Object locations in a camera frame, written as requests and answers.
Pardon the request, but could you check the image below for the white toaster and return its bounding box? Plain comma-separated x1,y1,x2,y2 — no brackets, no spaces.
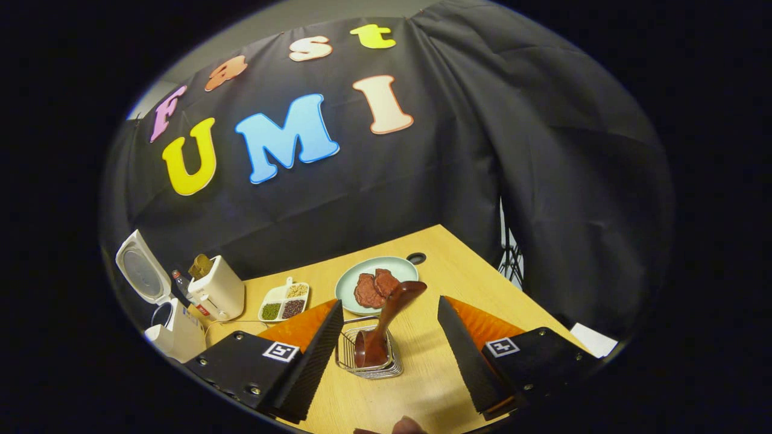
187,254,246,321

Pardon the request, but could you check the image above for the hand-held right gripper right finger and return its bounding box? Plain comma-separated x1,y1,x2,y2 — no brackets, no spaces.
437,295,604,421

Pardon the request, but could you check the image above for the metal wire chopstick holder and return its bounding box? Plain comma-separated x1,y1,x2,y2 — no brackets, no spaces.
335,315,403,380

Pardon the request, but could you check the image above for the black tripod stand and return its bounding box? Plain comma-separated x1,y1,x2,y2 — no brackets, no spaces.
498,199,525,290

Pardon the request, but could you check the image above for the brown wooden spoon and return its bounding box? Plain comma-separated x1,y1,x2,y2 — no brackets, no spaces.
353,280,428,368

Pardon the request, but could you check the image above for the pale green plate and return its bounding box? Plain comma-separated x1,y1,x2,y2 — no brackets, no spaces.
335,256,420,316

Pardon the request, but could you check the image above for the white divided grain dish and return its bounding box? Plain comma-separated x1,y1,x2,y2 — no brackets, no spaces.
258,277,311,323

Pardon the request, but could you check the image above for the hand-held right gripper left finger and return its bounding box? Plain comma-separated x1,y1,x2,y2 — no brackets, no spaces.
184,299,345,424

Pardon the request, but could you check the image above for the white paper sheet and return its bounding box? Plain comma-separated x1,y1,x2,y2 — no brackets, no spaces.
570,322,619,359

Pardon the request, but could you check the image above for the red label water bottle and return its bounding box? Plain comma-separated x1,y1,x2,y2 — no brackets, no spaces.
171,269,213,319

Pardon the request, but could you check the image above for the white rice cooker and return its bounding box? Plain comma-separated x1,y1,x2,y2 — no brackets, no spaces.
115,229,207,364

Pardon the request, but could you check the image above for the black backdrop cloth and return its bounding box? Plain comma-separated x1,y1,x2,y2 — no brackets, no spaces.
100,0,675,338

